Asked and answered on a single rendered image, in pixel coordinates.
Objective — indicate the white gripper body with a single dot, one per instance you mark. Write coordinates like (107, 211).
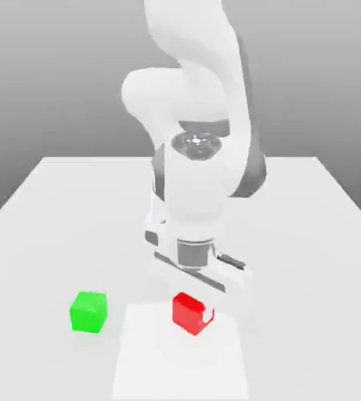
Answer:
(220, 278)

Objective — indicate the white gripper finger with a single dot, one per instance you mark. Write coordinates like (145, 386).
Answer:
(209, 315)

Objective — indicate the small red cube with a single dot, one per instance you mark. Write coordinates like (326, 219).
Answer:
(186, 313)

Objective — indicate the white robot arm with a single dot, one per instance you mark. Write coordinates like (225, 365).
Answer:
(195, 194)

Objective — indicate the small green cube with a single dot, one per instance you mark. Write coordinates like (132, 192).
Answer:
(87, 313)

